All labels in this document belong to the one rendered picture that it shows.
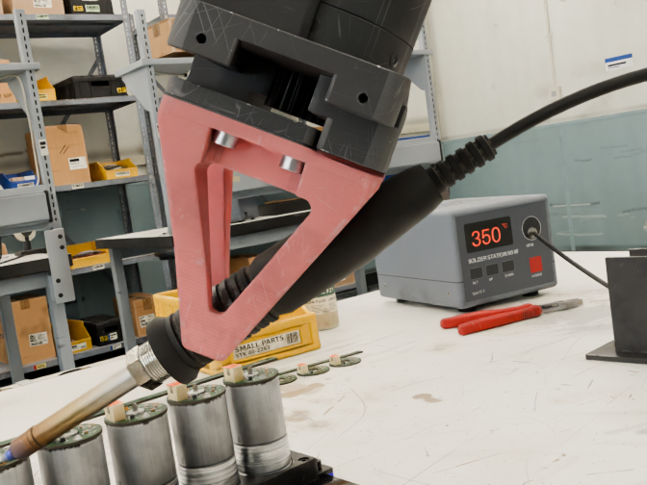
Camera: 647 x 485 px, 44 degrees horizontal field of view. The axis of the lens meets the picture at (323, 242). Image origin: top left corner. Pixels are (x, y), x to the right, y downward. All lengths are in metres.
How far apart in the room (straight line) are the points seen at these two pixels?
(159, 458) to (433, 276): 0.48
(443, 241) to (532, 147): 5.37
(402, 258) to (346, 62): 0.60
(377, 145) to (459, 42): 6.31
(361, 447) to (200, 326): 0.20
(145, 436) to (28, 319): 4.12
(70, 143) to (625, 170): 3.47
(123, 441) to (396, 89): 0.18
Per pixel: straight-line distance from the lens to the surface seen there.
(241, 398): 0.36
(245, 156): 0.24
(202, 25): 0.22
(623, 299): 0.56
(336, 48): 0.24
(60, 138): 4.54
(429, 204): 0.26
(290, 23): 0.23
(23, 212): 2.65
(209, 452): 0.35
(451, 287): 0.75
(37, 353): 4.47
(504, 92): 6.25
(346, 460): 0.43
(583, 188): 5.88
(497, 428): 0.45
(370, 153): 0.22
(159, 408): 0.34
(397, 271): 0.82
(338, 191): 0.23
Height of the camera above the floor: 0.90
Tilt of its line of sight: 5 degrees down
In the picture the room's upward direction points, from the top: 8 degrees counter-clockwise
